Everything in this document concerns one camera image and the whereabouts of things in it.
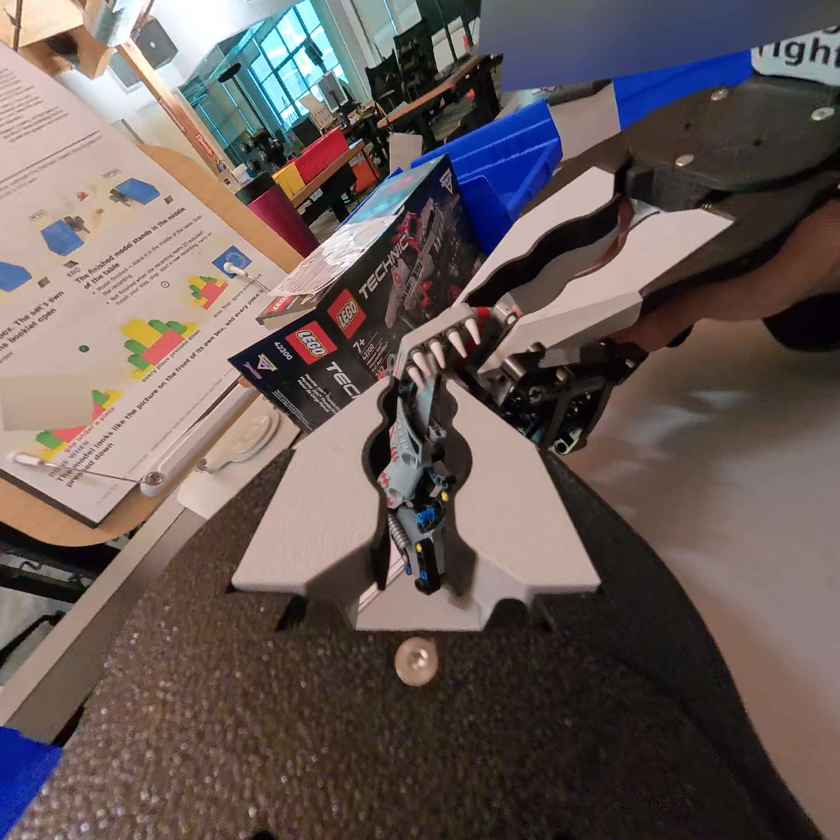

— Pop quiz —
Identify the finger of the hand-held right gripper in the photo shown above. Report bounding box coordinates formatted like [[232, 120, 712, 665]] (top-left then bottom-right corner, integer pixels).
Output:
[[461, 166, 622, 311], [478, 207, 736, 379]]

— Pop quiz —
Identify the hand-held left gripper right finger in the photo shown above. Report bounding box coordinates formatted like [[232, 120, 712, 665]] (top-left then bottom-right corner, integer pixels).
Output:
[[445, 379, 602, 632]]

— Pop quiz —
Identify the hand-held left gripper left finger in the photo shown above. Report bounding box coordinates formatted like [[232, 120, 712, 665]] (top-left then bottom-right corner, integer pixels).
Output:
[[231, 381, 396, 632]]

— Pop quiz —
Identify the toy brick truck model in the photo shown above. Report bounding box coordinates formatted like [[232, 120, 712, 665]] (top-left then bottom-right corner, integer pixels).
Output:
[[367, 305, 651, 595]]

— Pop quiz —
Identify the person's right forearm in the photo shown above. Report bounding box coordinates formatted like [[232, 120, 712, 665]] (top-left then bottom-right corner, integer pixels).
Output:
[[761, 305, 840, 354]]

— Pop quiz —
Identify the person's right hand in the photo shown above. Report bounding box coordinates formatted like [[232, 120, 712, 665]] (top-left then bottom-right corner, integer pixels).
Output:
[[610, 196, 840, 350]]

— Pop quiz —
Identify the white sign stand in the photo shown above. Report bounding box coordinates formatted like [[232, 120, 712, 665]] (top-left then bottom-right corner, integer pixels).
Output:
[[7, 384, 299, 522]]

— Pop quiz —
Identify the wooden work table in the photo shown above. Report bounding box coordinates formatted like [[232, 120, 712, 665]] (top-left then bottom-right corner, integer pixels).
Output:
[[377, 56, 503, 152]]

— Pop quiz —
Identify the black toy set box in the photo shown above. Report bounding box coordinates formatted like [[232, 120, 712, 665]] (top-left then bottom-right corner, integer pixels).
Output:
[[230, 154, 487, 434]]

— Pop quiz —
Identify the red storage bin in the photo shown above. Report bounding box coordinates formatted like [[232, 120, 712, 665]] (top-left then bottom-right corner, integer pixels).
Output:
[[294, 126, 349, 179]]

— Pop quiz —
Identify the yellow storage bin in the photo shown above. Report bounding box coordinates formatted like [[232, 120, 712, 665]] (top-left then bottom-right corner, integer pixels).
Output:
[[271, 161, 309, 201]]

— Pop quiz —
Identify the maroon waste bin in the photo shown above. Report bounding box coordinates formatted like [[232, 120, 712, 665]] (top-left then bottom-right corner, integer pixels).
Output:
[[246, 184, 322, 260]]

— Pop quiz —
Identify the instruction sign board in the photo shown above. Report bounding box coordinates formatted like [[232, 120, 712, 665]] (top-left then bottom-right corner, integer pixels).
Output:
[[0, 39, 306, 546]]

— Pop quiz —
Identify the blue plastic bin with tag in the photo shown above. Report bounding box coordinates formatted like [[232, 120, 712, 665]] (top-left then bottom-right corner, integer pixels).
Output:
[[0, 725, 63, 840]]

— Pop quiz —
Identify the hanging speaker box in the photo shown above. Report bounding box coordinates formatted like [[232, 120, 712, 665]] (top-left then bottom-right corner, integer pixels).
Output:
[[133, 18, 179, 64]]

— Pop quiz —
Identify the silver ventilation duct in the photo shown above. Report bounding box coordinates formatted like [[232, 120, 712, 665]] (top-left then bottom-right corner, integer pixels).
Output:
[[82, 0, 155, 47]]

